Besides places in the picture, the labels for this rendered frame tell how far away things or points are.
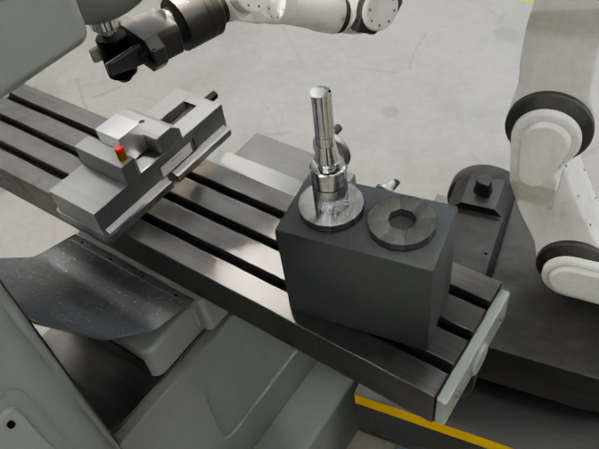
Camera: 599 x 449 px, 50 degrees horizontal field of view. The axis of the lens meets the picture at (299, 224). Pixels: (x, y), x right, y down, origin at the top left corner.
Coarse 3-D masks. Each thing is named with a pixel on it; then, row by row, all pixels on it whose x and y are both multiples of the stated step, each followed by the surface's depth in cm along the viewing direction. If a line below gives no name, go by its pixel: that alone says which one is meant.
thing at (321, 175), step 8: (312, 160) 83; (344, 160) 82; (312, 168) 82; (320, 168) 82; (336, 168) 81; (344, 168) 81; (312, 176) 82; (320, 176) 81; (328, 176) 81; (336, 176) 81
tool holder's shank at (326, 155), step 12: (312, 96) 74; (324, 96) 73; (312, 108) 75; (324, 108) 74; (324, 120) 76; (324, 132) 77; (324, 144) 78; (324, 156) 79; (336, 156) 80; (324, 168) 81
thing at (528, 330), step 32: (480, 192) 155; (512, 192) 159; (480, 224) 152; (512, 224) 154; (480, 256) 146; (512, 256) 148; (512, 288) 142; (544, 288) 141; (512, 320) 136; (544, 320) 135; (576, 320) 135; (512, 352) 131; (544, 352) 130; (576, 352) 130; (512, 384) 139; (544, 384) 134; (576, 384) 129
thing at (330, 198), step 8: (344, 176) 82; (312, 184) 84; (320, 184) 82; (328, 184) 82; (336, 184) 82; (344, 184) 83; (320, 192) 83; (328, 192) 83; (336, 192) 83; (344, 192) 84; (320, 200) 84; (328, 200) 84; (336, 200) 84; (344, 200) 85; (320, 208) 86; (328, 208) 85; (336, 208) 85; (344, 208) 86
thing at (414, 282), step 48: (384, 192) 89; (288, 240) 87; (336, 240) 84; (384, 240) 82; (432, 240) 83; (288, 288) 96; (336, 288) 91; (384, 288) 86; (432, 288) 82; (384, 336) 94; (432, 336) 94
